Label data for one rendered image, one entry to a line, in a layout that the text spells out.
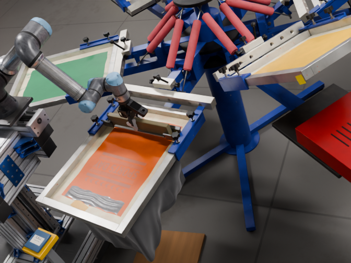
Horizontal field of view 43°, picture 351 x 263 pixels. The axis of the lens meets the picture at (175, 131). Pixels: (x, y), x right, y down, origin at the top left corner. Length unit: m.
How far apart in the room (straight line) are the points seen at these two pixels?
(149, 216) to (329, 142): 0.96
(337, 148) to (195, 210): 1.55
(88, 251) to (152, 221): 0.83
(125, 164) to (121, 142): 0.18
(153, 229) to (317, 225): 1.13
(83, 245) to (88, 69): 1.20
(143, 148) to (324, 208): 1.32
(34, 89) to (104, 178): 1.17
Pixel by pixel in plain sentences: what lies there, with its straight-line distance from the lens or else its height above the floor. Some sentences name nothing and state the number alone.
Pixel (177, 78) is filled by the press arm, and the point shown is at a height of 1.03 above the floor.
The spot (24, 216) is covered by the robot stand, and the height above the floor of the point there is 0.64.
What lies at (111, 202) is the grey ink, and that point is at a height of 0.96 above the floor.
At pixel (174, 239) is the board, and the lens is 3.13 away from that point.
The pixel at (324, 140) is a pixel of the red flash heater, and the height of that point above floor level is 1.10.
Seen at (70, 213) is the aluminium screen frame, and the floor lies 0.99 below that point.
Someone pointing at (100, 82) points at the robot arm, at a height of 1.34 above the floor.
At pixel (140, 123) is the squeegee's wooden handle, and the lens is 2.39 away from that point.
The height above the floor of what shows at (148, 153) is 0.96.
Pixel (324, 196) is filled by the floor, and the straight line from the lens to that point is 3.15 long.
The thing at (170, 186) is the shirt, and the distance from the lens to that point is 2.41.
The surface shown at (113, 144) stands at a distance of 2.50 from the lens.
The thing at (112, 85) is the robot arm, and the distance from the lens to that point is 2.24.
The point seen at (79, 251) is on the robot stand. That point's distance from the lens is 3.12.
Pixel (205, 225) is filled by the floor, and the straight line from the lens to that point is 3.15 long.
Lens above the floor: 2.55
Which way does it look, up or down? 42 degrees down
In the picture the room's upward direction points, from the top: 23 degrees counter-clockwise
